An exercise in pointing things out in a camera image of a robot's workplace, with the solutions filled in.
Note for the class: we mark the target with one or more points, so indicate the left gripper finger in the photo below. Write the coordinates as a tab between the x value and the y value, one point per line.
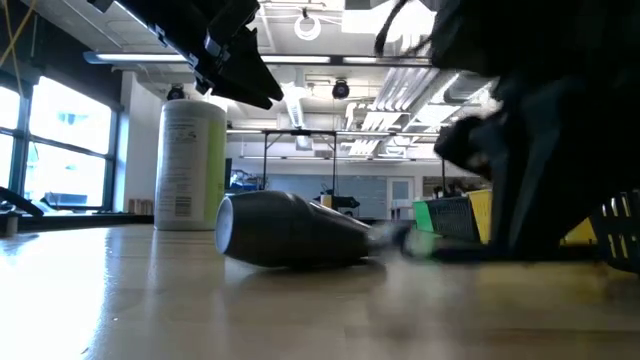
240	95
245	65

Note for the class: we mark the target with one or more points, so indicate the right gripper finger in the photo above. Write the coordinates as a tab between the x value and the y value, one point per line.
535	210

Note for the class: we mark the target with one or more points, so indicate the ceiling light strip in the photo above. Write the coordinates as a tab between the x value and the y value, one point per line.
140	57

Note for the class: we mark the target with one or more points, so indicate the yellow plastic basket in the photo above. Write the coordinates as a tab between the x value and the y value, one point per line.
479	215

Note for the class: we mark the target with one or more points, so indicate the black ceiling dome device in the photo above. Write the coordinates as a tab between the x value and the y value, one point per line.
175	93
340	90

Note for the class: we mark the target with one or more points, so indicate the small black plastic basket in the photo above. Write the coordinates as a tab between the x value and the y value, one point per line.
450	217

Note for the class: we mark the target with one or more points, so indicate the white green wipes canister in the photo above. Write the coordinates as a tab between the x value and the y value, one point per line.
190	165

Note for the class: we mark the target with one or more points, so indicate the large black plastic basket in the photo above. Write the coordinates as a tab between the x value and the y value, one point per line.
617	235

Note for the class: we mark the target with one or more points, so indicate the green plastic basket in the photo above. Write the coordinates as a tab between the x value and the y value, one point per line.
421	216

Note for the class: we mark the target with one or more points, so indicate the small brown box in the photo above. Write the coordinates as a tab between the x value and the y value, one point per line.
140	206

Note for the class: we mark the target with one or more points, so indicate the large glass window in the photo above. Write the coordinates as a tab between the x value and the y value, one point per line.
65	175

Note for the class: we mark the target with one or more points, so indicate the black background frame rig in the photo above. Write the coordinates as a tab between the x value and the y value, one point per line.
299	133

